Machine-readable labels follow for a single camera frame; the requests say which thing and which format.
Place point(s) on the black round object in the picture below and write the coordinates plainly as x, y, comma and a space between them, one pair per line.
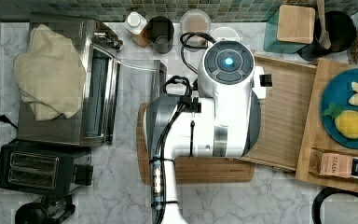
335, 206

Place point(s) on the black utensil pot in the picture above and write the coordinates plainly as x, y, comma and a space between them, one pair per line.
342, 33

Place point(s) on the wooden drawer with black handle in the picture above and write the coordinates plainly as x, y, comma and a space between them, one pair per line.
283, 113

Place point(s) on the wooden spoon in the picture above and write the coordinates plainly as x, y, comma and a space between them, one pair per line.
324, 38

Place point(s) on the wooden cutting board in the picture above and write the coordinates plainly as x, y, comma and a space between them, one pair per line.
193, 170

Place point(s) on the white capped bottle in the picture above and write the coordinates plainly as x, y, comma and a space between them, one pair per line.
135, 23

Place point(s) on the yellow plush lemon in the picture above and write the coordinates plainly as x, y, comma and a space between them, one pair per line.
345, 120

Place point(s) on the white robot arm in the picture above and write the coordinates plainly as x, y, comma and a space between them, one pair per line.
222, 121

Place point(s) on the blue plate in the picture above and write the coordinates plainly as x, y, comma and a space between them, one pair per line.
338, 91

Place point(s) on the beige cloth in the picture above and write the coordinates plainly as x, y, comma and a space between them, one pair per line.
50, 75

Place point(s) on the dark grey cup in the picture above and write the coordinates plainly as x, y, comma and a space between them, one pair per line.
159, 32

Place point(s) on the silver toaster oven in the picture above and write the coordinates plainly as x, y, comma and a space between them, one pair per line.
93, 125

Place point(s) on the black toaster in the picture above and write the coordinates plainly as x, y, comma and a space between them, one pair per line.
44, 168

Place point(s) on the black power plug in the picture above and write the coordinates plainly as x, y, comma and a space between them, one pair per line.
5, 119

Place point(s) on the clear cereal jar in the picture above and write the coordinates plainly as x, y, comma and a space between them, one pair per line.
195, 20

